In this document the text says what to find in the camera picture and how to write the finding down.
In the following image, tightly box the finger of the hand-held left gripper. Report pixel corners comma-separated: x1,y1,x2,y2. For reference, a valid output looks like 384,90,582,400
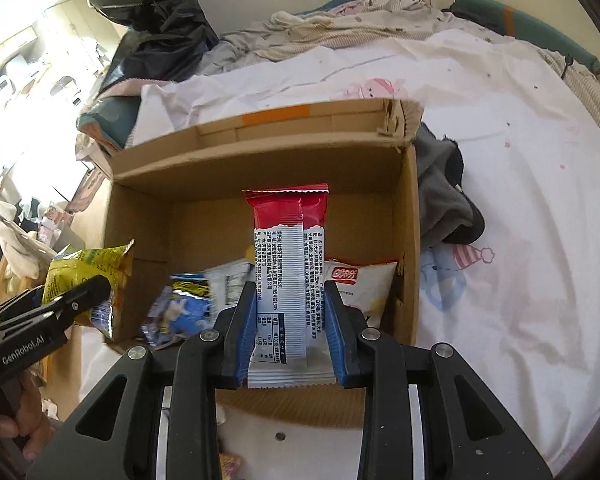
40,276,112,332
0,287,46,335

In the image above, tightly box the yellow snack packet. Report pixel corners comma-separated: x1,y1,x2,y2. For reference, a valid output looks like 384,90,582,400
42,240,136,339

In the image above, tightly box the blue and white snack packet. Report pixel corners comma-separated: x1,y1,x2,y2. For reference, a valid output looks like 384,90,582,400
204,259,254,320

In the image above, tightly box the grey cloth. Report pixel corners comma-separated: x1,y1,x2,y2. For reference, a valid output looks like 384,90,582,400
414,122,487,251

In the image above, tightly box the white garment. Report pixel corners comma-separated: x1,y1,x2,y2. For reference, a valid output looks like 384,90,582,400
0,195,57,281

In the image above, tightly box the white and orange snack packet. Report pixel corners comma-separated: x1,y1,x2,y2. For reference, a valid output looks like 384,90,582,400
324,257,399,328

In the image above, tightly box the black and blue snack packet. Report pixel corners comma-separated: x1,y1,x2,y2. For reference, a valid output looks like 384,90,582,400
141,272,219,349

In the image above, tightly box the crumpled beige blanket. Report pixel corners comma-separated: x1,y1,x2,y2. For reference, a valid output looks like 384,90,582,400
200,0,453,68

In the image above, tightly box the teal pillow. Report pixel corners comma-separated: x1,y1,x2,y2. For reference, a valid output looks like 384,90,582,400
442,0,600,75

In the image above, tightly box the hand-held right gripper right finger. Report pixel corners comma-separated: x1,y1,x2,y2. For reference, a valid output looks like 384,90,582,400
324,284,552,480

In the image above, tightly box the black plastic bag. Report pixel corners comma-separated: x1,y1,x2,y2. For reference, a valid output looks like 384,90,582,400
80,0,221,93

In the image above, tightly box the person's left hand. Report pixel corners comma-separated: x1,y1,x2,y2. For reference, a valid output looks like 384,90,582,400
0,369,57,462

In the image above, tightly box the dotted beige bed sheet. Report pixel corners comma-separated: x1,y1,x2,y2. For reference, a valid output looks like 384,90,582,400
542,49,600,137

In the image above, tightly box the teal cushion with pink trim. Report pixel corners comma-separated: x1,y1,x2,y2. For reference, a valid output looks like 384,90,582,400
76,94,148,155

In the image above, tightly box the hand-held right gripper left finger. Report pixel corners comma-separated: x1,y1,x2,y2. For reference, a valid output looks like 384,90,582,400
26,296,257,480

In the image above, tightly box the red and white snack bar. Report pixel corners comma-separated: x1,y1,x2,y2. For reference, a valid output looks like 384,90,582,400
242,183,337,389

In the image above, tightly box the brown cardboard box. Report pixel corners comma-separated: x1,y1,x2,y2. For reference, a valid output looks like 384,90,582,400
102,97,426,428

